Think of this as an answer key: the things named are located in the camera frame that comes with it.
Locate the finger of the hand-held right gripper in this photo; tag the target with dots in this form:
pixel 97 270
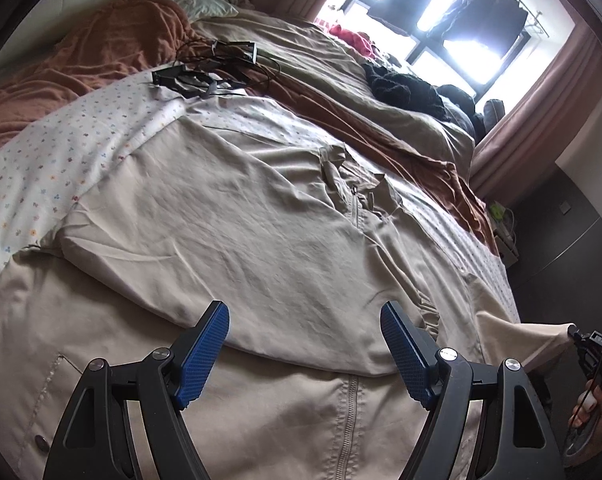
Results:
pixel 577 340

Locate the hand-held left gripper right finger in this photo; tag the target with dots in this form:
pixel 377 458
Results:
pixel 403 355

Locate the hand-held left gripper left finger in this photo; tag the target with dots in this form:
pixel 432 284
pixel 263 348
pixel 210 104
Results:
pixel 206 355

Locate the beige zip jacket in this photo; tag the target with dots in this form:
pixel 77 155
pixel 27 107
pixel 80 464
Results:
pixel 241 240

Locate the white power strip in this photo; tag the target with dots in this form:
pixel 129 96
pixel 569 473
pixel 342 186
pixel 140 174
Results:
pixel 503 230

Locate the grey cushion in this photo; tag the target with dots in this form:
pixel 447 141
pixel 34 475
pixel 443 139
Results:
pixel 494 114

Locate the floral white bedsheet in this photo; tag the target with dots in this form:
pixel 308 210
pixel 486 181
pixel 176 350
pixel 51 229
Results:
pixel 56 150

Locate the black knit garment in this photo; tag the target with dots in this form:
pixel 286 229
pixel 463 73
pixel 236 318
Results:
pixel 406 87

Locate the black folded device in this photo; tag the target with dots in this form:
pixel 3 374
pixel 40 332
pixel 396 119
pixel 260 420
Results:
pixel 181 80

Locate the window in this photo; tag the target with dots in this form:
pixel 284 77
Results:
pixel 461 60

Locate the grey beige duvet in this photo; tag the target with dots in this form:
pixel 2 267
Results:
pixel 306 60

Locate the red cloth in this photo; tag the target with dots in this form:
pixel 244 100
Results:
pixel 348 37

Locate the rust brown blanket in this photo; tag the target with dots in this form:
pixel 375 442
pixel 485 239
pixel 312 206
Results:
pixel 106 45

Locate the pale blue pillow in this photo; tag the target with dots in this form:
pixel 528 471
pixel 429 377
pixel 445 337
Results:
pixel 201 0

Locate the cream padded headboard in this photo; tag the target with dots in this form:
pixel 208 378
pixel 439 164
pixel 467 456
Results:
pixel 81 0

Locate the wall socket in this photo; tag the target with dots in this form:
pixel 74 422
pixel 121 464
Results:
pixel 564 207

